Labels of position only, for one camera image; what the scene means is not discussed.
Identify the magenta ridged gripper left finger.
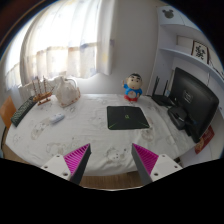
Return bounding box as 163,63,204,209
42,144,91,185

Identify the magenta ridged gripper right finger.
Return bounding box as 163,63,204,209
131,144,182,185

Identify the black square mouse pad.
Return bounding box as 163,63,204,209
107,106,150,130

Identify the white patterned tablecloth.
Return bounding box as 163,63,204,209
6,94,195,176

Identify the red paper packet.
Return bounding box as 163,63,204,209
195,126,215,154

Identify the black monitor base box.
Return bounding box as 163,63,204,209
167,107,191,130

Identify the black wifi router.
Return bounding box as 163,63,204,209
151,77,172,106

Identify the wooden model sailing ship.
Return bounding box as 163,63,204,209
32,77,54,105

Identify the black keyboard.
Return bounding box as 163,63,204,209
11,96,35,127

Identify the cartoon boy figurine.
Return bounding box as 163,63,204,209
122,73,143,102

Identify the black computer monitor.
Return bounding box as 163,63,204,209
169,67,219,143

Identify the orange wooden chair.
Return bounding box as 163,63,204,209
0,96,17,150

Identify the framed calligraphy picture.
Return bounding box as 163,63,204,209
191,41,209,63

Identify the white sheer curtain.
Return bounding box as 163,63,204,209
0,0,117,90

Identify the white wall shelf unit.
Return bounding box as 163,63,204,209
146,5,224,168

